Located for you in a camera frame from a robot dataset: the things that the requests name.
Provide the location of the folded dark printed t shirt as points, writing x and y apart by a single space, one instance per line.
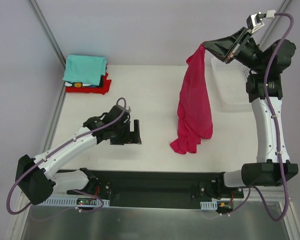
80 85

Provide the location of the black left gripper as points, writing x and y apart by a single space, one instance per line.
131 133

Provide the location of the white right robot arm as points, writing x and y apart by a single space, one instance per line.
273 167

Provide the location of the folded teal t shirt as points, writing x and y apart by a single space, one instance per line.
84 69

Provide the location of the white plastic basket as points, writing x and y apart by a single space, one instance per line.
230 80

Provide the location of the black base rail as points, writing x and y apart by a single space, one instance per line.
163 190

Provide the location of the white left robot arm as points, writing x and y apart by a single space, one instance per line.
39 177

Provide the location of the crimson pink t shirt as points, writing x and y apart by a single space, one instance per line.
194 114

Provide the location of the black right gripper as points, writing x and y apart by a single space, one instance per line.
237 45

